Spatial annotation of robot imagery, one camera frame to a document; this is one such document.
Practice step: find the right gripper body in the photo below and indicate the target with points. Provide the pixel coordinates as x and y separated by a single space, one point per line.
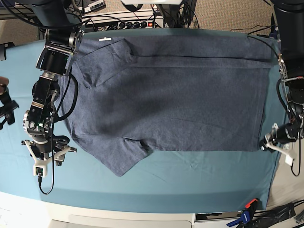
44 148

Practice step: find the power strip with red switch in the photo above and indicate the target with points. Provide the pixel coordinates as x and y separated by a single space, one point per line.
149 24

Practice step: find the blue-grey heathered T-shirt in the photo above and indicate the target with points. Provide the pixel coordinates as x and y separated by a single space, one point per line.
157 93

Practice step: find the black stand at left edge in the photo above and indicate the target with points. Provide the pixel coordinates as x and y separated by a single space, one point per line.
8 105

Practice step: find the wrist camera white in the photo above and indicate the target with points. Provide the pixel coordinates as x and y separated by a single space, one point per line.
289 159
41 171

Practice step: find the black plastic bag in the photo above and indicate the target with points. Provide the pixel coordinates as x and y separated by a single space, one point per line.
274 216

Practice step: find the blue orange clamp bottom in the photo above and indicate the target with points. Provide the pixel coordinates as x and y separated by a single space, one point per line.
246 216

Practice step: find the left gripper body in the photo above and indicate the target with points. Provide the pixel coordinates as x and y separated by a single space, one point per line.
280 138

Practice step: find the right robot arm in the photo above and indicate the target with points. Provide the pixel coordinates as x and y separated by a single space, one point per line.
63 23

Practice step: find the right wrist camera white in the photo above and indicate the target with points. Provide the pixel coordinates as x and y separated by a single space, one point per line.
41 171

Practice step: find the teal table cloth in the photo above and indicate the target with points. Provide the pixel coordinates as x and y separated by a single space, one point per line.
164 182

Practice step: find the blue clamp top right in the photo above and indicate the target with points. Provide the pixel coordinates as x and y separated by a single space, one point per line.
273 33

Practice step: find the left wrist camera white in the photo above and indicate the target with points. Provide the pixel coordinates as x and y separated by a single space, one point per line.
289 159

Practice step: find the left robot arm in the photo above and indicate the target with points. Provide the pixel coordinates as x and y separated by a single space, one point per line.
290 87

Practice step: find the black clamp left edge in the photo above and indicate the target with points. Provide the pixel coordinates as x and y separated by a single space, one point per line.
3 50

